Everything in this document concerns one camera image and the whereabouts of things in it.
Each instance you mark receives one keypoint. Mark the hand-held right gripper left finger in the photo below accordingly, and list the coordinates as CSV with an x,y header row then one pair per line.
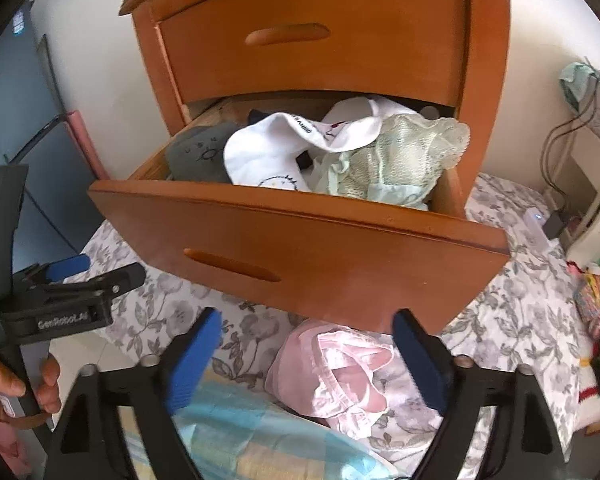
x,y
195,360

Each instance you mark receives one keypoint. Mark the green lace underwear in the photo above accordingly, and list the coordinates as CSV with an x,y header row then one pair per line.
x,y
400,160

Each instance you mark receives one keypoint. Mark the white plastic shelf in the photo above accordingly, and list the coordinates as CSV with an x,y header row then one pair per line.
x,y
595,185

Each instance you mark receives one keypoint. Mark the wooden nightstand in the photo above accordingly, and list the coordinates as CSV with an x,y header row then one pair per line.
x,y
485,85

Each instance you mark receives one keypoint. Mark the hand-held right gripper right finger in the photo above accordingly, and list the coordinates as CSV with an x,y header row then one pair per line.
x,y
420,360

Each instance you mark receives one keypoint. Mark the blue yellow plaid pillow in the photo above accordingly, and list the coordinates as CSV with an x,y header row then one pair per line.
x,y
240,435

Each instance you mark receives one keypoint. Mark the dark blue refrigerator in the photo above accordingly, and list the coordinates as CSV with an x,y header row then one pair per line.
x,y
30,125

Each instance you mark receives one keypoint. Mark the crocheted mat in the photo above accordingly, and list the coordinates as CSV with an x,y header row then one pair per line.
x,y
590,405

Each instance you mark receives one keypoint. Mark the green cloth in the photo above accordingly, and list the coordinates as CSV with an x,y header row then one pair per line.
x,y
575,85

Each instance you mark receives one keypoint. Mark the pink cloth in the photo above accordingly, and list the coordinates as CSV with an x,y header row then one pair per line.
x,y
2,447

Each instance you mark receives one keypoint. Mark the grey underwear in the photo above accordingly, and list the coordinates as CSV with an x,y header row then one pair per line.
x,y
195,155

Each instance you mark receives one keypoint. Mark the person's left hand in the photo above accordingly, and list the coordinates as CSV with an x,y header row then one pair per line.
x,y
0,385

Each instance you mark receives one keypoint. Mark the pile of colourful toys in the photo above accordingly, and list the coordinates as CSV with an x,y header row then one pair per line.
x,y
592,300

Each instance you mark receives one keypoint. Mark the closed wooden drawer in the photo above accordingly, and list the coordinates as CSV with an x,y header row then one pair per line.
x,y
330,70

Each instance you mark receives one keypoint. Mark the pink satin underwear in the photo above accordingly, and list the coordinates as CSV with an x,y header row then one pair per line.
x,y
330,375

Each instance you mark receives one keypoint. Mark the black charger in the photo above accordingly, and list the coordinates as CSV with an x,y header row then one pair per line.
x,y
555,222

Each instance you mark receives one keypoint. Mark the floral bedsheet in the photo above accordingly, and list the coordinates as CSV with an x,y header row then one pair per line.
x,y
505,310

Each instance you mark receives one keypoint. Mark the wooden drawer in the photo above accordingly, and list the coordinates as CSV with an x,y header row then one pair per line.
x,y
330,70
305,245

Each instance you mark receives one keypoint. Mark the pink board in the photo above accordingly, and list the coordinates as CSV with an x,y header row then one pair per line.
x,y
85,140

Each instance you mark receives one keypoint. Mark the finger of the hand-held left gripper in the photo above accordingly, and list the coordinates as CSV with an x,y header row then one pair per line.
x,y
120,280
67,266

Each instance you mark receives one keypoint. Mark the white power strip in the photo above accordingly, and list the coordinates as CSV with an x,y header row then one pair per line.
x,y
535,230

